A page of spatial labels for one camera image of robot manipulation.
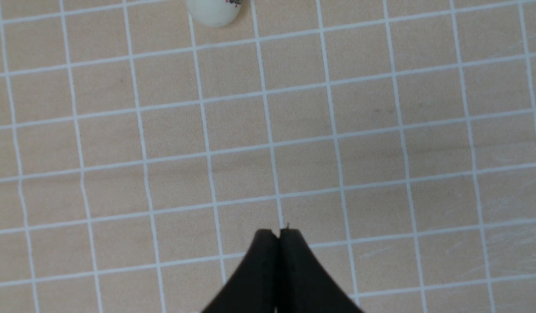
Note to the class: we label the checkered orange tablecloth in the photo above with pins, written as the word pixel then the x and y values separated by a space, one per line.
pixel 141 150

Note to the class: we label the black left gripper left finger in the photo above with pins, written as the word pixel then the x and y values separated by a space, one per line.
pixel 250 288

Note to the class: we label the white ping-pong ball with logo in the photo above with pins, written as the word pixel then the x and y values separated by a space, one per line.
pixel 213 13

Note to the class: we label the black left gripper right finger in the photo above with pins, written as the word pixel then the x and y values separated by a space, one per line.
pixel 303 285

